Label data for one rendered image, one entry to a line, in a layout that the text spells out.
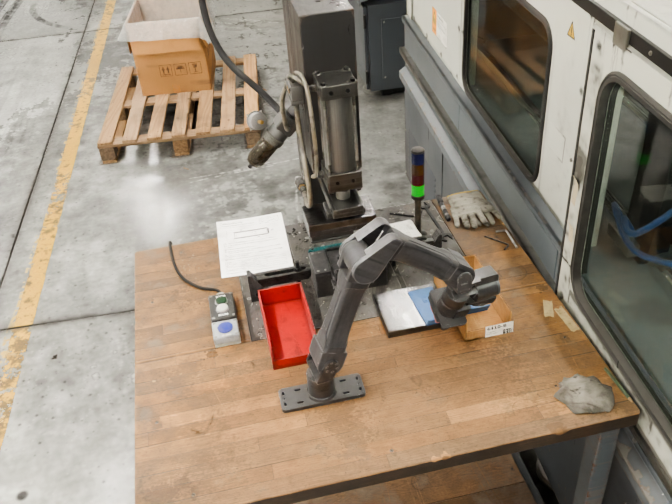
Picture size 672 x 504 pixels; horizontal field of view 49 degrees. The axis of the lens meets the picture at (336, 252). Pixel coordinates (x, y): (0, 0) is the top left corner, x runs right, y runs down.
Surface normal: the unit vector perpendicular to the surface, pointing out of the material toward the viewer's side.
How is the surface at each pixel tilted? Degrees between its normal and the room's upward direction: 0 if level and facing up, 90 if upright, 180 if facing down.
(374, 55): 90
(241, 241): 1
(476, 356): 0
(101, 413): 0
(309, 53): 90
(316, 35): 90
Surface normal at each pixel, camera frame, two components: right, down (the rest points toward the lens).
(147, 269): -0.07, -0.80
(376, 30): 0.15, 0.58
